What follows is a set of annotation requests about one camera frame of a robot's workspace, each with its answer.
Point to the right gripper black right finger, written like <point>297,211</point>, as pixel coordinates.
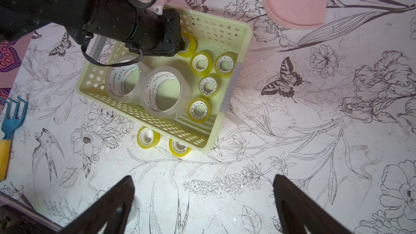
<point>299,214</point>

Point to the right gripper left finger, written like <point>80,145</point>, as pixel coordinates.
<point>109,213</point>

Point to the pale green storage basket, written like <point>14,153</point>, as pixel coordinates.
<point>214,35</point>

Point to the large transparent tape roll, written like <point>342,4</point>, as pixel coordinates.
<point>165,93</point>
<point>122,83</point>

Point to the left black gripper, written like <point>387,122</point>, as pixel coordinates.
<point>143,25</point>

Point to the yellow small tape roll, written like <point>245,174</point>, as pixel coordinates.
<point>147,138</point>
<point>201,64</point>
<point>225,64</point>
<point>199,110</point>
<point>190,45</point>
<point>209,86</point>
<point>177,149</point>

